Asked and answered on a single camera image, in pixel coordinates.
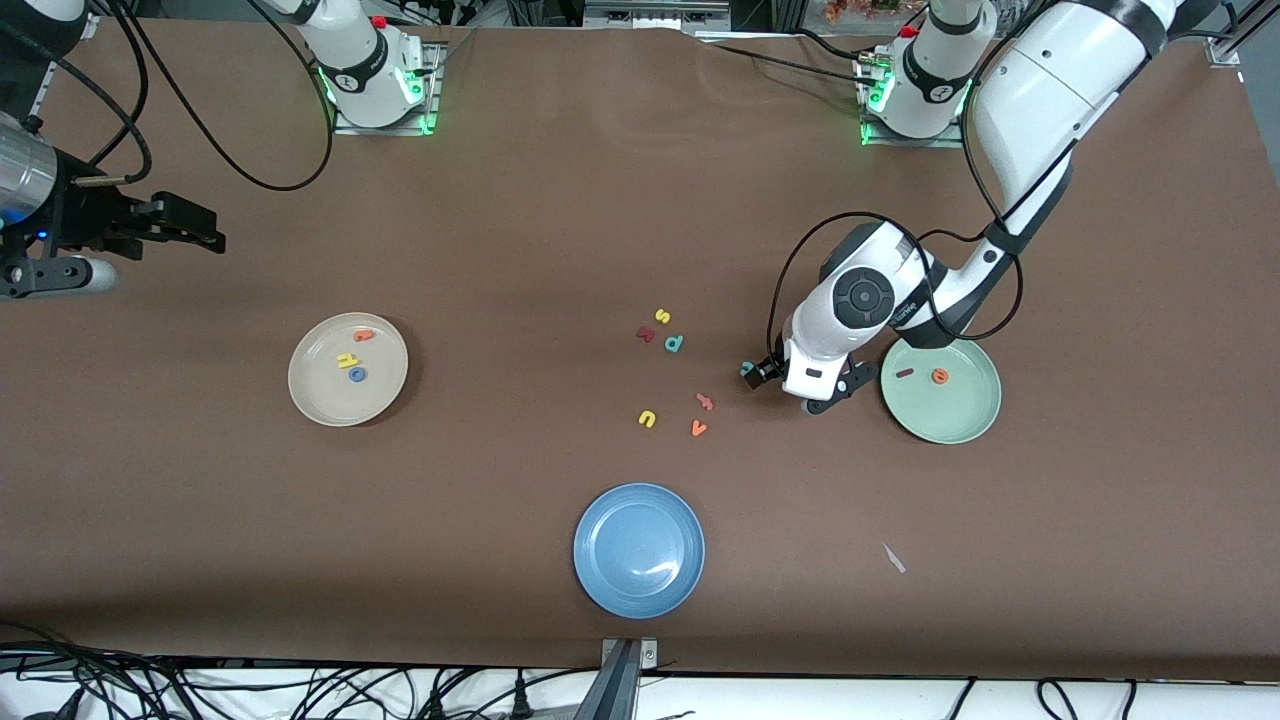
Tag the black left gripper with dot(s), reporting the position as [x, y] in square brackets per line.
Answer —
[768, 371]

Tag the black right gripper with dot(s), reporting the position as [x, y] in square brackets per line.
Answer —
[88, 217]

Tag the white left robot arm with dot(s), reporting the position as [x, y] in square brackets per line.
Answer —
[815, 345]

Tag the green plate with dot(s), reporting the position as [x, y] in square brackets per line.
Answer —
[940, 415]

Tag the blue plate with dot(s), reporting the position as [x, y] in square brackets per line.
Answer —
[640, 550]

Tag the beige brown plate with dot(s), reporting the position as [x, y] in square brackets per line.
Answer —
[320, 395]

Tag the white tape scrap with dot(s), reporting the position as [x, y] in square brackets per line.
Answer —
[894, 559]

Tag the brown table cover sheet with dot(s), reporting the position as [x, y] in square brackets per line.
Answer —
[200, 520]

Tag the grey metal box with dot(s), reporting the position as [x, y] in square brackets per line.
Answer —
[650, 15]

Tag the orange colourful decoration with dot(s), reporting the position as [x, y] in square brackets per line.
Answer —
[860, 8]

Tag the black power plug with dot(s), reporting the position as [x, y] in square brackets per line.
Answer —
[520, 700]
[436, 705]

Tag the aluminium corner profile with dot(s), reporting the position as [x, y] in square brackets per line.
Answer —
[1222, 50]

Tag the aluminium frame rail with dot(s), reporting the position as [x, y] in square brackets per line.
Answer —
[45, 95]

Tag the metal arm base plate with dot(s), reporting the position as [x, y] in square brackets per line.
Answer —
[910, 142]
[385, 130]

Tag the aluminium edge bracket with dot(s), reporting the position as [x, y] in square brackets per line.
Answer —
[648, 655]

